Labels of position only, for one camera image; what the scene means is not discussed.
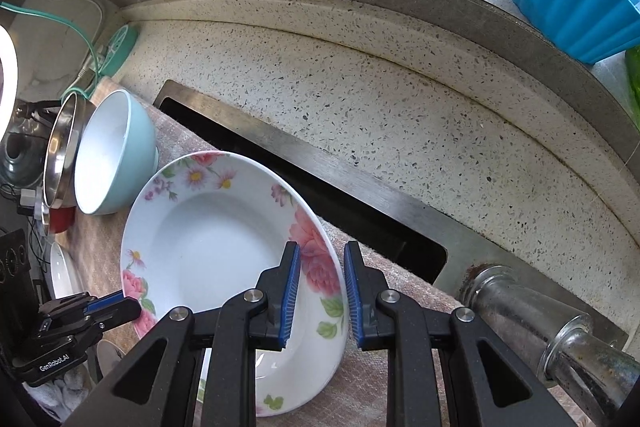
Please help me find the round teal power strip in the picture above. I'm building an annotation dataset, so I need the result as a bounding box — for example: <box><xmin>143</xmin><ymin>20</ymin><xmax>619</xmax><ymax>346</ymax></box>
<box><xmin>97</xmin><ymin>25</ymin><xmax>139</xmax><ymax>78</ymax></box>

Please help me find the large steel bowl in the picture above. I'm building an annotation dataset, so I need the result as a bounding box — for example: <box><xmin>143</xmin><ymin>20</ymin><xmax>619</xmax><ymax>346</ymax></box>
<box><xmin>42</xmin><ymin>91</ymin><xmax>96</xmax><ymax>208</ymax></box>

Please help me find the floral white plate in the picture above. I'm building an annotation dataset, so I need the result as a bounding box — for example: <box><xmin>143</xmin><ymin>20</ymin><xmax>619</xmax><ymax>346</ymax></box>
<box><xmin>120</xmin><ymin>151</ymin><xmax>349</xmax><ymax>418</ymax></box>

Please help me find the plain white plate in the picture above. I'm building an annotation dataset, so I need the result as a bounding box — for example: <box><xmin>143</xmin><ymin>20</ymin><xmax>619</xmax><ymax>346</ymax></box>
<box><xmin>49</xmin><ymin>242</ymin><xmax>86</xmax><ymax>300</ymax></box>

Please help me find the small steel bowl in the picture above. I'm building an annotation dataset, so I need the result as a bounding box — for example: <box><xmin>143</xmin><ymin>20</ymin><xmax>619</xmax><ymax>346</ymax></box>
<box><xmin>40</xmin><ymin>199</ymin><xmax>56</xmax><ymax>235</ymax></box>

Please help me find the light blue bowl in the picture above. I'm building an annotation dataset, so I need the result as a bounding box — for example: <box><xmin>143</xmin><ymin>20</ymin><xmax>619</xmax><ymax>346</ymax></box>
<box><xmin>74</xmin><ymin>89</ymin><xmax>160</xmax><ymax>216</ymax></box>

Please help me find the white plate with leaf print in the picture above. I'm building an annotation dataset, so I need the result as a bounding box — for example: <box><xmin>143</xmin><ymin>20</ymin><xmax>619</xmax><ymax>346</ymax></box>
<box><xmin>95</xmin><ymin>339</ymin><xmax>131</xmax><ymax>378</ymax></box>

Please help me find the green object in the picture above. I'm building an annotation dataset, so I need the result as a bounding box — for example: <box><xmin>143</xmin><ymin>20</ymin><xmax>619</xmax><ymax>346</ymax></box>
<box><xmin>624</xmin><ymin>47</ymin><xmax>640</xmax><ymax>132</ymax></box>

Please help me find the person's left hand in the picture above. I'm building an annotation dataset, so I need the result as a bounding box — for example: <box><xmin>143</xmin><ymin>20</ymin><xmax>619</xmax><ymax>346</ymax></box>
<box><xmin>30</xmin><ymin>374</ymin><xmax>96</xmax><ymax>413</ymax></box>

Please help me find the steel rimmed sink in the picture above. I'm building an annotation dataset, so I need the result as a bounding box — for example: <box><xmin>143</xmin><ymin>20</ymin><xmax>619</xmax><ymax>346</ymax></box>
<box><xmin>152</xmin><ymin>79</ymin><xmax>630</xmax><ymax>350</ymax></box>

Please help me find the black tripod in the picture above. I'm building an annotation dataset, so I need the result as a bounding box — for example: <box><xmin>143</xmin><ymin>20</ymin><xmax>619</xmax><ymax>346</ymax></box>
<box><xmin>15</xmin><ymin>99</ymin><xmax>63</xmax><ymax>128</ymax></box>

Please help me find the ring light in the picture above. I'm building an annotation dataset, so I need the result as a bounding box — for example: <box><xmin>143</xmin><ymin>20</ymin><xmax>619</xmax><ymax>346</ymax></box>
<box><xmin>0</xmin><ymin>24</ymin><xmax>21</xmax><ymax>135</ymax></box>

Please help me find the green power strip with cable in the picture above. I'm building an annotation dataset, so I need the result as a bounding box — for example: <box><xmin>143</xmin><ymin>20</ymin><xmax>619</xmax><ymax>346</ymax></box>
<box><xmin>0</xmin><ymin>1</ymin><xmax>108</xmax><ymax>102</ymax></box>

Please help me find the white power adapter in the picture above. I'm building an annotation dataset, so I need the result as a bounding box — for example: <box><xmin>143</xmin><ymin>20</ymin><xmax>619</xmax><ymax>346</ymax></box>
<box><xmin>19</xmin><ymin>188</ymin><xmax>41</xmax><ymax>214</ymax></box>

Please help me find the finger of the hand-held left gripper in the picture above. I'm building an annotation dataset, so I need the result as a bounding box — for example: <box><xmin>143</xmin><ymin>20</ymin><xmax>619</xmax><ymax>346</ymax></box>
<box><xmin>95</xmin><ymin>298</ymin><xmax>143</xmax><ymax>333</ymax></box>
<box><xmin>82</xmin><ymin>291</ymin><xmax>126</xmax><ymax>314</ymax></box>

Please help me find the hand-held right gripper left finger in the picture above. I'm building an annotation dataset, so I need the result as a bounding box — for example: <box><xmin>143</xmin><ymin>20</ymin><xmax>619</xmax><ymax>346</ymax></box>
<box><xmin>62</xmin><ymin>242</ymin><xmax>302</xmax><ymax>427</ymax></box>

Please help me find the chrome faucet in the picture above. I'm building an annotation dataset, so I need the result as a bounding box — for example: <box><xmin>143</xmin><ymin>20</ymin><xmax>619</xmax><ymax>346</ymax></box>
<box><xmin>457</xmin><ymin>263</ymin><xmax>640</xmax><ymax>427</ymax></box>

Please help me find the glass pot lid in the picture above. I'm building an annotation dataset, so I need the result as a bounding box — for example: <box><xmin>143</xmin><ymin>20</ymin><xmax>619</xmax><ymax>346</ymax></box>
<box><xmin>0</xmin><ymin>127</ymin><xmax>48</xmax><ymax>190</ymax></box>

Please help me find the red bowl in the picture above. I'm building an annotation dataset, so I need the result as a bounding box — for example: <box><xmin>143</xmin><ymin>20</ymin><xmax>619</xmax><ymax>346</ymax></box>
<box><xmin>47</xmin><ymin>204</ymin><xmax>77</xmax><ymax>235</ymax></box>

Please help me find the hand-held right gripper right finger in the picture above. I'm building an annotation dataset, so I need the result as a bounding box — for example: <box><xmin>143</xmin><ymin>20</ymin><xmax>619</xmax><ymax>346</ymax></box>
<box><xmin>343</xmin><ymin>241</ymin><xmax>576</xmax><ymax>427</ymax></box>

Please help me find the pink plaid cloth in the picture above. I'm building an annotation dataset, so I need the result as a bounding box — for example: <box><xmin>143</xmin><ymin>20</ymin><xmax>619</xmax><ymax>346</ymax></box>
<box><xmin>52</xmin><ymin>77</ymin><xmax>551</xmax><ymax>427</ymax></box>

